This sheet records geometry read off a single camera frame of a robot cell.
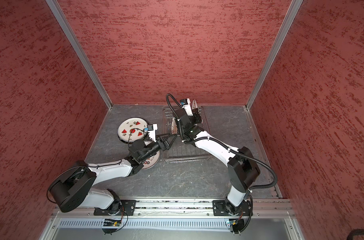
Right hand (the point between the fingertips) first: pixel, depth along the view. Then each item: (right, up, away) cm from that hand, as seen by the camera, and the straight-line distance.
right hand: (196, 112), depth 82 cm
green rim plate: (-27, -31, +8) cm, 41 cm away
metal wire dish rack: (-9, -25, +13) cm, 29 cm away
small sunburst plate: (-14, -10, +22) cm, 28 cm away
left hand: (-12, -14, -4) cm, 19 cm away
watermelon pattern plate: (-48, -8, +23) cm, 54 cm away
